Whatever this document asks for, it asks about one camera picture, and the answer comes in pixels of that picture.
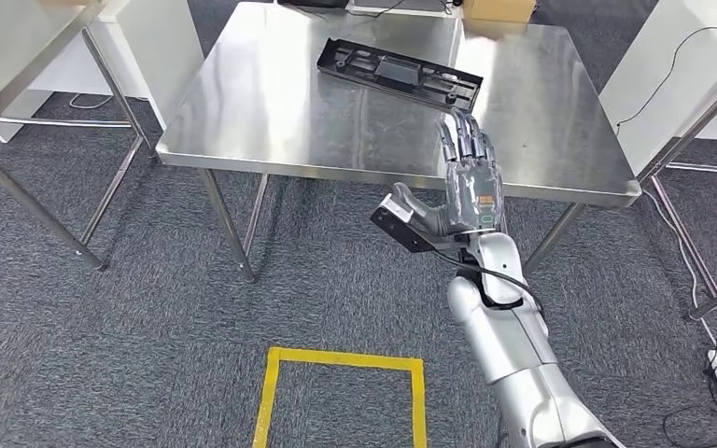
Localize black floor cables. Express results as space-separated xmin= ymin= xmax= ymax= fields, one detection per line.
xmin=661 ymin=309 xmax=717 ymax=448

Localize grey floor cable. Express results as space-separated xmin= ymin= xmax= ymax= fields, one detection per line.
xmin=67 ymin=92 xmax=149 ymax=113

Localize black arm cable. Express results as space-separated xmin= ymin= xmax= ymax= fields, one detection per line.
xmin=432 ymin=246 xmax=546 ymax=317

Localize brown cardboard box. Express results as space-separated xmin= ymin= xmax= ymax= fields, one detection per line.
xmin=462 ymin=0 xmax=538 ymax=24

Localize white floor cable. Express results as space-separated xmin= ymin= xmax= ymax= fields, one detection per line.
xmin=641 ymin=188 xmax=717 ymax=349

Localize black device on desk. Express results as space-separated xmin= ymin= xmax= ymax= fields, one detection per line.
xmin=277 ymin=0 xmax=350 ymax=9

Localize steel table frame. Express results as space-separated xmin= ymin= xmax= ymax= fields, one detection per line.
xmin=155 ymin=1 xmax=643 ymax=285

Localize white pedestal block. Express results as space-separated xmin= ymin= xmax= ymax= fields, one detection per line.
xmin=0 ymin=0 xmax=206 ymax=145
xmin=599 ymin=0 xmax=717 ymax=177

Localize steel workbench table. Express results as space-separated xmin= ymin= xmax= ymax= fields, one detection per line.
xmin=0 ymin=0 xmax=162 ymax=273
xmin=637 ymin=39 xmax=717 ymax=321

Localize black plastic part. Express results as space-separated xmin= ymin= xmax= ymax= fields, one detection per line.
xmin=316 ymin=37 xmax=485 ymax=114

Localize thin black wall cable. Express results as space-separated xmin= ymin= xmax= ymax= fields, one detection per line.
xmin=614 ymin=25 xmax=717 ymax=134

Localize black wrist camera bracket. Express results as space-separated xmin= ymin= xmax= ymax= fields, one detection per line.
xmin=371 ymin=208 xmax=472 ymax=255

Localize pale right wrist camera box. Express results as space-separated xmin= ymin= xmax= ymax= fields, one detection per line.
xmin=378 ymin=193 xmax=415 ymax=224

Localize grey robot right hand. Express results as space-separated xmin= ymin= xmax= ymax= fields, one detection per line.
xmin=392 ymin=107 xmax=507 ymax=239

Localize white flat board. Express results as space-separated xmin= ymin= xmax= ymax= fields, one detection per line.
xmin=345 ymin=0 xmax=464 ymax=19

